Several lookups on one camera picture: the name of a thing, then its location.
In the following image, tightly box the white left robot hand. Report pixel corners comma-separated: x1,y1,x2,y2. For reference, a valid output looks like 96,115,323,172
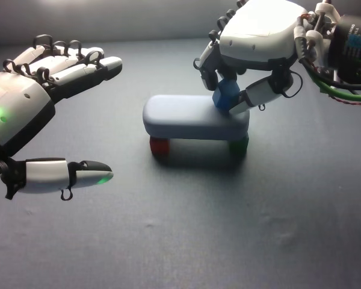
0,34,123,202

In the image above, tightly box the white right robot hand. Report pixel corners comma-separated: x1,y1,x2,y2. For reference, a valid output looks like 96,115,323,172
193,0,303,117

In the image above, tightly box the blue hexagonal wooden block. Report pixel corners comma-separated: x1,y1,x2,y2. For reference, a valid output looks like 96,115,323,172
212,78,241,116

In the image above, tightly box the lilac oblong hard case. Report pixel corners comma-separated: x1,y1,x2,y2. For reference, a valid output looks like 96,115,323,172
142,95,250,141

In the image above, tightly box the green rectangular wooden block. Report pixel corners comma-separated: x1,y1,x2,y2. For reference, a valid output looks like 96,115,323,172
228,135,249,156

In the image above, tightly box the red rectangular wooden block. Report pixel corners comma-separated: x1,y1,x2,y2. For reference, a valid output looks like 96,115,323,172
149,135,171,157

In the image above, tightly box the grey table cloth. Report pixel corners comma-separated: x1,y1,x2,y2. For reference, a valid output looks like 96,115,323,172
0,37,361,289

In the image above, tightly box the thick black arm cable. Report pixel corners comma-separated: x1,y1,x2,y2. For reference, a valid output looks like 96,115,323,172
300,57,361,92

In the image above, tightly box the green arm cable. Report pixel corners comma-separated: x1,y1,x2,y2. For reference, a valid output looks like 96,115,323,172
303,60,361,102

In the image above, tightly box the red twisted arm wire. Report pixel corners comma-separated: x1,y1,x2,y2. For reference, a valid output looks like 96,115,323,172
320,89,361,107

